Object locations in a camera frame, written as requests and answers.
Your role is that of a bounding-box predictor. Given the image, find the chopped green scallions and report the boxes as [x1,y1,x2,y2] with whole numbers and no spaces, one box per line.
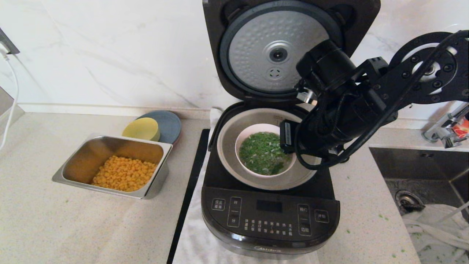
[240,132,293,176]

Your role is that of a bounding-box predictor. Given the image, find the white bowl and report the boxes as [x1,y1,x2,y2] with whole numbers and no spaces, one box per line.
[234,123,298,179]

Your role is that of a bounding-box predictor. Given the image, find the black rice cooker lid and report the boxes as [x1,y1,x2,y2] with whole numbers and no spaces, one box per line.
[202,0,381,105]

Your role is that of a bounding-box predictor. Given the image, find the grey inner pot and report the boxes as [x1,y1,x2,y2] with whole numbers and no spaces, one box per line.
[217,108,322,191]

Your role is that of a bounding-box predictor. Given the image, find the black rice cooker body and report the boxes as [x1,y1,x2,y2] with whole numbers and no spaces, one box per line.
[200,103,341,259]

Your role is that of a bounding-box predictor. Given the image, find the yellow bowl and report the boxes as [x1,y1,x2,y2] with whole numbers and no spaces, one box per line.
[121,117,160,142]

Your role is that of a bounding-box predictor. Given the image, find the black strip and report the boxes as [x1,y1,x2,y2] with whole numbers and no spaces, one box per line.
[167,129,210,264]

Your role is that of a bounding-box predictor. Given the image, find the blue plate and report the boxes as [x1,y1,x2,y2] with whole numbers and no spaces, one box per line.
[136,110,182,144]

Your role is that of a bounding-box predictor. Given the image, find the metal sink drain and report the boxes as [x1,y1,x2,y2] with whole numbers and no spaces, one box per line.
[395,190,425,213]

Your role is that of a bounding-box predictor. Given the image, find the white towel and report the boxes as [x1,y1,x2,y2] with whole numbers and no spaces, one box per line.
[172,107,320,264]

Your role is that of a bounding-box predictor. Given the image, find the chrome faucet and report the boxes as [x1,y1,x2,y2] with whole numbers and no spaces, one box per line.
[421,103,469,149]

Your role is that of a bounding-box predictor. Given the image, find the yellow corn kernels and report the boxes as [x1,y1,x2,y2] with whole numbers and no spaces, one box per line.
[92,155,158,193]

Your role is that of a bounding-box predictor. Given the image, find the orange red item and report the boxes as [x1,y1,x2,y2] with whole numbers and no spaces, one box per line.
[453,117,469,139]

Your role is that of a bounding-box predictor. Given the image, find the white cloth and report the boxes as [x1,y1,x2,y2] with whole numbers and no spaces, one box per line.
[401,203,469,264]

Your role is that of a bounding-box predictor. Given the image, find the stainless steel tray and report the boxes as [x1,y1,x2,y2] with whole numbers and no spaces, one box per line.
[52,135,173,199]

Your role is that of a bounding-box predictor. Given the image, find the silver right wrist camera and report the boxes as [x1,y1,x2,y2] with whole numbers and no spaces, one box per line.
[297,89,318,106]

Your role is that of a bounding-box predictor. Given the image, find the white cable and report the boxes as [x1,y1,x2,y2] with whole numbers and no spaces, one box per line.
[0,44,19,151]

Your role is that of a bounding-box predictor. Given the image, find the dark wall socket plate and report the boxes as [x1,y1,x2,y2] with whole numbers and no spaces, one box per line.
[0,27,21,55]

